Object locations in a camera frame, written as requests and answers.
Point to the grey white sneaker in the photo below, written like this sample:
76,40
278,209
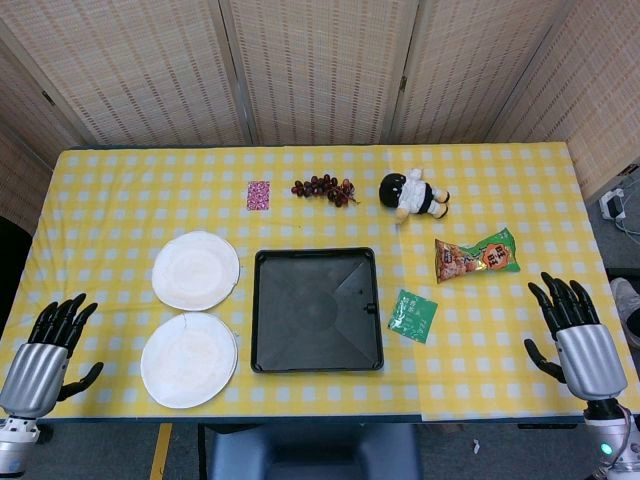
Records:
627,305

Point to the white paper plate cracked rim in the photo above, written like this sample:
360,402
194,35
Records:
189,361

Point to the yellow floor tape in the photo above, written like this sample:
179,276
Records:
161,450

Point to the plush doll black hair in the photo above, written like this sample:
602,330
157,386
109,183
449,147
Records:
410,195

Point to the bunch of red grapes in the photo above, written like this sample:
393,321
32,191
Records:
320,186

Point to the white power adapter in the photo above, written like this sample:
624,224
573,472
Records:
614,205

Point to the woven folding screen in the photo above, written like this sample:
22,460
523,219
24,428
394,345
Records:
320,65

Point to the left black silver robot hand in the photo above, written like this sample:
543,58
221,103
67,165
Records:
37,372

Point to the white paper scrap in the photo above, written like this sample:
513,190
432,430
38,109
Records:
476,446

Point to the green tea packet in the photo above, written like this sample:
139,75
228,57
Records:
412,316

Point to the yellow white checked tablecloth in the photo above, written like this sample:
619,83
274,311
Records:
125,200

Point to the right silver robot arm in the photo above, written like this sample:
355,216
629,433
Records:
607,435

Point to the white paper plate notched rim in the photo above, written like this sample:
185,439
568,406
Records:
195,270

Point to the black square plastic tray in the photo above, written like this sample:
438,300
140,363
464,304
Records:
315,315

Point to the pink patterned card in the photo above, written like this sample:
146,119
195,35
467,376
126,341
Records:
258,195

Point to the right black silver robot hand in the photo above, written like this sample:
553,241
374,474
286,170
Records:
592,360

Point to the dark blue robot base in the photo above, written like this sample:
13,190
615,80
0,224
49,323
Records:
310,452

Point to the orange green snack bag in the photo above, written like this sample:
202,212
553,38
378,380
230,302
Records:
465,260

